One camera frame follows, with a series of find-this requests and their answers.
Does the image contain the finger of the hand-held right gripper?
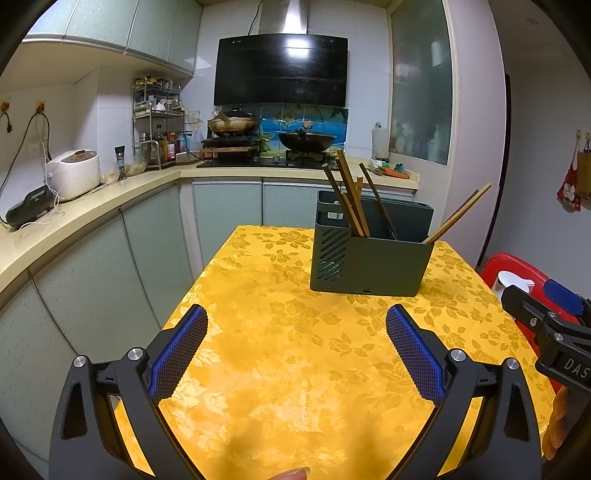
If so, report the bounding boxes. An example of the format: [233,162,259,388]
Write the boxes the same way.
[501,285,561,344]
[542,279,583,317]

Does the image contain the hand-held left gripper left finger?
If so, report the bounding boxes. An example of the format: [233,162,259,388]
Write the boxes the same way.
[48,304,208,480]

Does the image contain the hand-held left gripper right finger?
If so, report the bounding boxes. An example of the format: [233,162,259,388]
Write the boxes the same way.
[385,304,543,480]

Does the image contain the dark green utensil holder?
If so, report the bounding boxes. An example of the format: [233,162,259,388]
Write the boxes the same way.
[309,190,435,297]

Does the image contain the light wooden chopstick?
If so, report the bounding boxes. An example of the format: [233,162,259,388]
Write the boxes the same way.
[425,183,492,244]
[335,150,365,237]
[421,189,480,244]

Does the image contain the brown wooden chopstick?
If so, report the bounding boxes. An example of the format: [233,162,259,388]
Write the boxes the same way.
[342,148,371,237]

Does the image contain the person's right hand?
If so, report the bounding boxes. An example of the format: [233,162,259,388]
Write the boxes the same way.
[542,385,571,462]

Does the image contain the white kettle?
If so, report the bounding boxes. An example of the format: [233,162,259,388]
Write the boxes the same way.
[493,271,541,305]

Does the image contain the red plastic stool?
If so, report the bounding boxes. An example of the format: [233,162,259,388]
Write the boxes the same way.
[480,251,580,324]

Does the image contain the red patterned hanging cloth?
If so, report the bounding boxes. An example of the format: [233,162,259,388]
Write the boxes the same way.
[556,138,583,213]

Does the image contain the yellow floral tablecloth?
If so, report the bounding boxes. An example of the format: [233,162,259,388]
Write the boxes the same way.
[113,224,557,480]

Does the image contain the brown hanging bag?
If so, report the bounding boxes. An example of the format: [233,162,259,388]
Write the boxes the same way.
[576,141,591,200]

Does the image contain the beige kitchen countertop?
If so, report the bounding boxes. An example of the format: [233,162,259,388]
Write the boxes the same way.
[0,159,419,310]

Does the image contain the white rice cooker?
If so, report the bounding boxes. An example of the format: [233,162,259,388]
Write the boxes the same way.
[46,150,101,201]

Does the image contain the black countertop appliance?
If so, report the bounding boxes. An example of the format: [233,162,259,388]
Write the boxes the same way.
[6,186,55,228]

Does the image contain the white plastic jug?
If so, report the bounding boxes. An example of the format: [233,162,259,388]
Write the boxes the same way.
[372,122,389,160]

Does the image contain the black portable stove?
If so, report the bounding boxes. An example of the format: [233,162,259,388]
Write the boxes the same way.
[201,135,262,161]

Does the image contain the black gas cooktop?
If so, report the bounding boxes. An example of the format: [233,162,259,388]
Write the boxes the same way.
[196,150,342,169]

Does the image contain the frying pan with lid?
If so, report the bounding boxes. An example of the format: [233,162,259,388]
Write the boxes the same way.
[207,107,263,136]

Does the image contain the black wok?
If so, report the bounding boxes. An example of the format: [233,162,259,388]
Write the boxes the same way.
[277,129,338,153]

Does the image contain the metal spice rack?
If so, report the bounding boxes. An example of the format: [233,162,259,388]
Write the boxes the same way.
[132,78,186,169]

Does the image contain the frosted glass panel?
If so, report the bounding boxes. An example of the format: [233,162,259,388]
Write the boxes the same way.
[389,0,454,168]

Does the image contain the black range hood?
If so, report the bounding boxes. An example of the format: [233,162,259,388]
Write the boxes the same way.
[213,0,349,108]

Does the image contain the pale green upper cabinets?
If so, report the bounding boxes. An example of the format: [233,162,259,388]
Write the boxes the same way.
[21,0,204,79]

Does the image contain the black range hood cable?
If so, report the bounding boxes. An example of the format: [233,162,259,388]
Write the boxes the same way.
[247,0,265,37]

